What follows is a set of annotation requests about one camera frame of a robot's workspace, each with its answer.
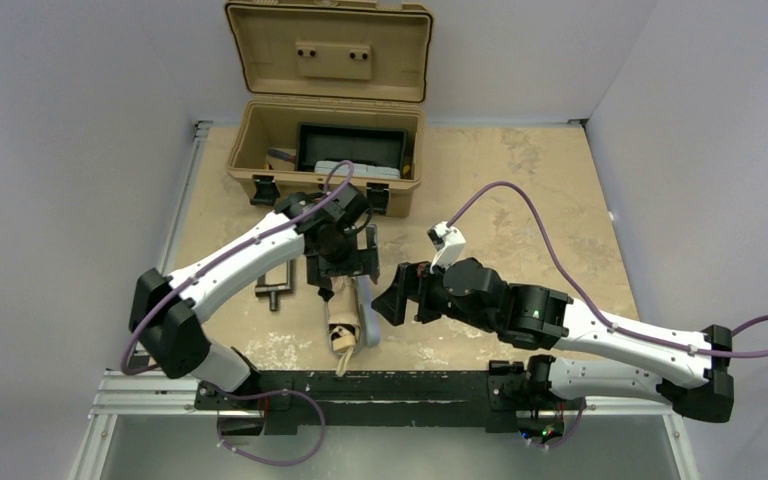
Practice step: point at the grey box in toolbox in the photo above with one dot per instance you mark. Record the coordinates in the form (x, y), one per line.
(359, 170)

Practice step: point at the tan plastic toolbox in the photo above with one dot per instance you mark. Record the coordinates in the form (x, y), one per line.
(342, 63)

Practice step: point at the black tray in toolbox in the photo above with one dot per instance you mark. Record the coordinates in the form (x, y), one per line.
(370, 146)

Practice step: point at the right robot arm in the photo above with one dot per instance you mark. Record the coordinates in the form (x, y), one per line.
(687, 370)

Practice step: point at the black base bar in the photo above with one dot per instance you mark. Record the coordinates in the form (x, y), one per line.
(506, 397)

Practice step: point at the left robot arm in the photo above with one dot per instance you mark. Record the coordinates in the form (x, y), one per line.
(331, 231)

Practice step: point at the lilac zippered umbrella case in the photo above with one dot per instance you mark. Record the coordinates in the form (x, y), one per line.
(370, 330)

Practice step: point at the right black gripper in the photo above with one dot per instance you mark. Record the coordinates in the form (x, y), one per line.
(417, 291)

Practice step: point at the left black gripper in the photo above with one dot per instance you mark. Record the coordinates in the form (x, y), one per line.
(341, 267)

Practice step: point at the beige umbrella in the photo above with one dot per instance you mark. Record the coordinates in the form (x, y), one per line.
(343, 322)

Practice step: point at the black metal crank handle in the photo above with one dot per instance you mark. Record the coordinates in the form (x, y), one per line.
(273, 292)

